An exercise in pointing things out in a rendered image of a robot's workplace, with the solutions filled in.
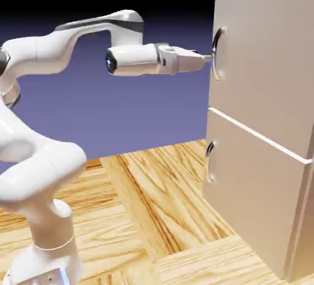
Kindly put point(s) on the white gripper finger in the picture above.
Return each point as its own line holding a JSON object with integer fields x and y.
{"x": 206, "y": 58}

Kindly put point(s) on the large beige cabinet door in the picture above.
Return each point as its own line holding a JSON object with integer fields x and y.
{"x": 265, "y": 68}

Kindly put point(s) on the small beige cabinet door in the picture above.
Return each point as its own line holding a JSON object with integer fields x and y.
{"x": 250, "y": 191}

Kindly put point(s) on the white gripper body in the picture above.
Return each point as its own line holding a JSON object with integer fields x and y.
{"x": 187, "y": 60}

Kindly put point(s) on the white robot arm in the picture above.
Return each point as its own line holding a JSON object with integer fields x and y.
{"x": 44, "y": 164}

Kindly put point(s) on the beige cabinet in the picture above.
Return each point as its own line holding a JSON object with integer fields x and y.
{"x": 260, "y": 127}

